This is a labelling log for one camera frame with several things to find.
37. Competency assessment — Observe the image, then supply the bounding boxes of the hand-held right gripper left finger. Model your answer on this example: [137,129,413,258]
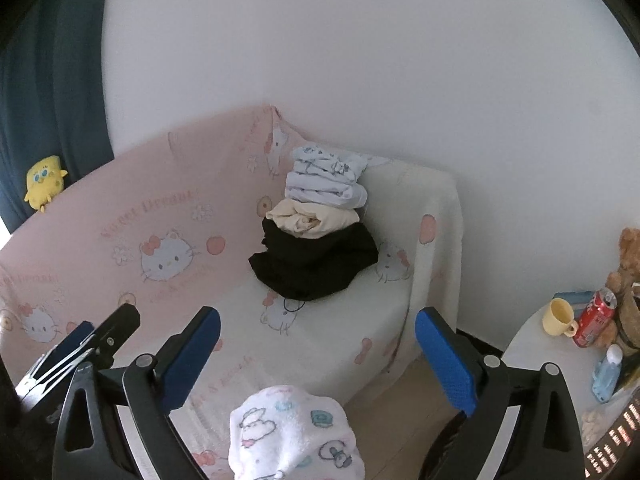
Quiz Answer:
[52,306,222,480]

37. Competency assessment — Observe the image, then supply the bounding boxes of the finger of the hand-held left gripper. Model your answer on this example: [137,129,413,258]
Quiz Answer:
[92,304,142,370]
[42,321,96,361]

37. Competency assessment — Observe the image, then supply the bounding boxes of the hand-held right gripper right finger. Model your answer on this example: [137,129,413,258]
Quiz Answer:
[416,306,586,480]

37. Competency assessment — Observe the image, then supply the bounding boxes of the white cartoon print pants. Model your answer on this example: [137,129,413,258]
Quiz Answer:
[285,145,391,209]

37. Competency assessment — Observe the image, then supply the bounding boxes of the white round side table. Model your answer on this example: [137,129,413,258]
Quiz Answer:
[500,292,640,480]

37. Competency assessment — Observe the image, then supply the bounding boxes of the pink Hello Kitty blanket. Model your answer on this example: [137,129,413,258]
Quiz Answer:
[0,105,466,480]

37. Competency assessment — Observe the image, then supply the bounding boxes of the yellow cup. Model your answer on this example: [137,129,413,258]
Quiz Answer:
[542,297,580,337]

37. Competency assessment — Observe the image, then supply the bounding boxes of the person's white fleece pajamas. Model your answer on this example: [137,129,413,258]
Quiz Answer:
[228,385,366,480]

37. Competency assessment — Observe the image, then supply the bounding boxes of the blue box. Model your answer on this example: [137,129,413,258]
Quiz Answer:
[552,290,593,306]

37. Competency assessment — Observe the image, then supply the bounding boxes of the red soda can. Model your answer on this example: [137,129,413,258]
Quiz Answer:
[571,288,618,348]

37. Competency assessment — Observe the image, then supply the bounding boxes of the black garment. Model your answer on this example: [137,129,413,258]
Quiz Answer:
[248,220,379,302]

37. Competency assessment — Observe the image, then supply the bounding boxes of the yellow plush toy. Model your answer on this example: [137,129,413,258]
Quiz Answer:
[25,155,68,213]

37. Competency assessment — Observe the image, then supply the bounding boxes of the clear blue bottle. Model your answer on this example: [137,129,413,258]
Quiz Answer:
[592,345,624,403]

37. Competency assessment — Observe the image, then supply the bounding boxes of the cream garment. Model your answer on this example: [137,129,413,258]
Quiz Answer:
[265,199,361,240]

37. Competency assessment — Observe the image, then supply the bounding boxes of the red patterned object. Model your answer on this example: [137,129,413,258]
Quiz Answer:
[582,400,633,480]

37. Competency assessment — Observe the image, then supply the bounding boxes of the brown teddy bear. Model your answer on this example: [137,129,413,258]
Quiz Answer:
[592,227,640,351]

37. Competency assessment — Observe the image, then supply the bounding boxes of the dark curtain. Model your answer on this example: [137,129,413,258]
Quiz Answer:
[0,0,116,233]

